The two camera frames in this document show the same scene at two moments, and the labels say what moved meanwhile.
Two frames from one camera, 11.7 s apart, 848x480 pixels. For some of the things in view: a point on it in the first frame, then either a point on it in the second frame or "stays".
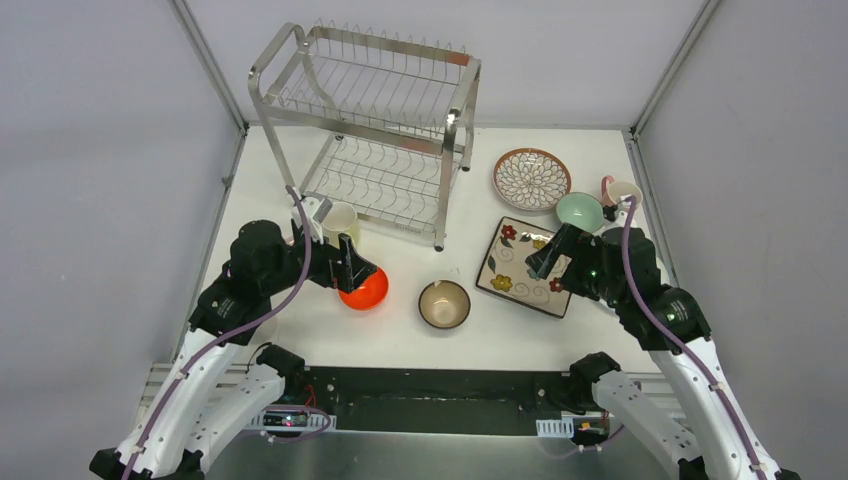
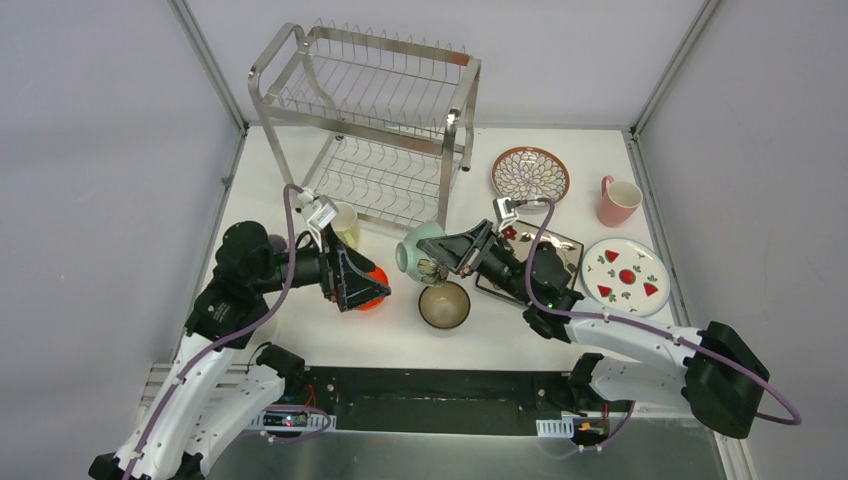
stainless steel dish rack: [374, 119] stays
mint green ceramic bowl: [581, 210] to [408, 253]
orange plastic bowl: [370, 294] stays
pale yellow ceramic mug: [340, 217] stays
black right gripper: [567, 238] to [457, 251]
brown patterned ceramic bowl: [444, 304] stays
